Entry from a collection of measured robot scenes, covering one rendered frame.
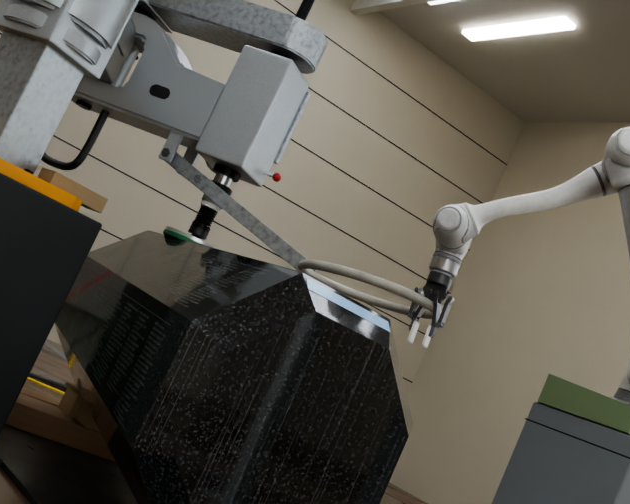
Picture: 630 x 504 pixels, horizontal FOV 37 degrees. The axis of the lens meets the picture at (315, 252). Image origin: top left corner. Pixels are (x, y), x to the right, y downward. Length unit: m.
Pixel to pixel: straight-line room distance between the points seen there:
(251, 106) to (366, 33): 5.92
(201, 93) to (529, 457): 1.64
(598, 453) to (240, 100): 1.63
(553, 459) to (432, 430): 6.57
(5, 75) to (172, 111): 0.67
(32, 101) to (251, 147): 0.74
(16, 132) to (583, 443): 1.85
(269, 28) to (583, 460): 1.76
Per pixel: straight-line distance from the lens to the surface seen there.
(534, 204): 2.93
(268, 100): 3.25
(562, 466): 2.78
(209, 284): 2.60
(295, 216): 8.73
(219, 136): 3.26
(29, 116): 2.95
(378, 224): 9.24
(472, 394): 9.13
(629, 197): 2.82
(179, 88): 3.41
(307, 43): 3.35
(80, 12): 2.93
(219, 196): 3.24
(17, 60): 2.98
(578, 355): 8.48
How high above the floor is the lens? 0.58
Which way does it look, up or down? 7 degrees up
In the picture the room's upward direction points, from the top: 25 degrees clockwise
